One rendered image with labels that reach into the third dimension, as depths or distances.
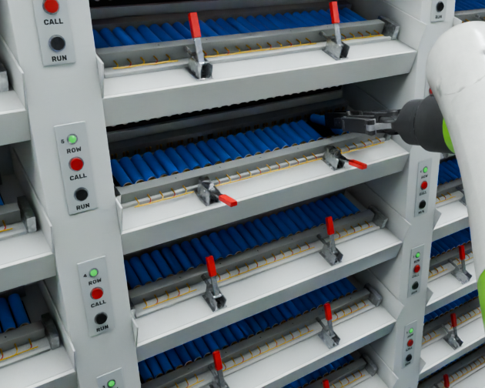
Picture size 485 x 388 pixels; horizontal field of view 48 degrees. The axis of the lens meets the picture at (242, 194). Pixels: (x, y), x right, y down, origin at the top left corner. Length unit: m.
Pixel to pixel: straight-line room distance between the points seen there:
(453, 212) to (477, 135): 0.76
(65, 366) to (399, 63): 0.77
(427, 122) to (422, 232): 0.43
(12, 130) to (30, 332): 0.33
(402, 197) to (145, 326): 0.58
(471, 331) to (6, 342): 1.19
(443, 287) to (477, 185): 0.88
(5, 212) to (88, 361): 0.25
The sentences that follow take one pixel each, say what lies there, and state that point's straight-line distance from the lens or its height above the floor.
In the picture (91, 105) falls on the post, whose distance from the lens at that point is 0.75.
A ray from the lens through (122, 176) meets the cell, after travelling 0.88.
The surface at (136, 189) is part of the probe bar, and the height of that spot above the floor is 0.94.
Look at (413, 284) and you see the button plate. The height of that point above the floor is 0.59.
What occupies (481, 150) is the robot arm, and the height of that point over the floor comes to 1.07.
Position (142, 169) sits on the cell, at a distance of 0.90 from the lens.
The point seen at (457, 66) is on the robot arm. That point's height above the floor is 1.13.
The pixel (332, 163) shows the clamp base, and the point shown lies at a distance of 1.02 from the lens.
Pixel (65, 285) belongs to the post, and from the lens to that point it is 0.82.
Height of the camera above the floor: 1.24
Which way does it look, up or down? 22 degrees down
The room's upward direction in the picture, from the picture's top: 2 degrees counter-clockwise
